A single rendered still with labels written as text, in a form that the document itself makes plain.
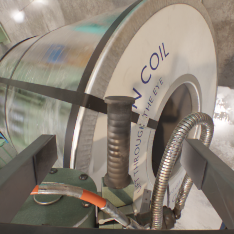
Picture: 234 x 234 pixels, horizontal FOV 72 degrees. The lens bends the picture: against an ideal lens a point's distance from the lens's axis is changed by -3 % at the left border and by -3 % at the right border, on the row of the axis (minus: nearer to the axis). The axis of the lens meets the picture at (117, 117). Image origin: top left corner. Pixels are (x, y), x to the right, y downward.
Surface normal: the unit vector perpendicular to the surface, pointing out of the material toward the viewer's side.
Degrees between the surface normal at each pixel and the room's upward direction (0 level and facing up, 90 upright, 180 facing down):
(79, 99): 47
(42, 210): 115
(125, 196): 58
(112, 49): 88
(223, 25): 0
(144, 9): 89
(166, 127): 43
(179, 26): 90
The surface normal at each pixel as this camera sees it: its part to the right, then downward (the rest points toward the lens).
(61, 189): 0.55, -0.29
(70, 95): -0.64, -0.20
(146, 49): 0.71, 0.21
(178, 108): -0.68, 0.45
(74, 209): 0.03, -0.96
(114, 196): 0.16, 0.27
